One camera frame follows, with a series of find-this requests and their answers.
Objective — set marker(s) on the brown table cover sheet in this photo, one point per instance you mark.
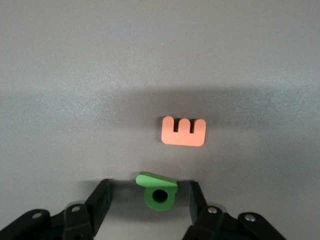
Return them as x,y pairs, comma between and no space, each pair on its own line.
75,75

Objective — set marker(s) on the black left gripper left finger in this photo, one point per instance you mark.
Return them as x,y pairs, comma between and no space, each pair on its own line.
75,220

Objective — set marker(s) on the green foam letter P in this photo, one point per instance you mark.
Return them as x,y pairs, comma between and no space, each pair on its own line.
150,182

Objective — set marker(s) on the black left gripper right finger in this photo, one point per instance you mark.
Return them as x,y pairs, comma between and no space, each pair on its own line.
215,225

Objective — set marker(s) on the orange foam letter E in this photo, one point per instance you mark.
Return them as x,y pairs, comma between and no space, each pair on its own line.
182,137

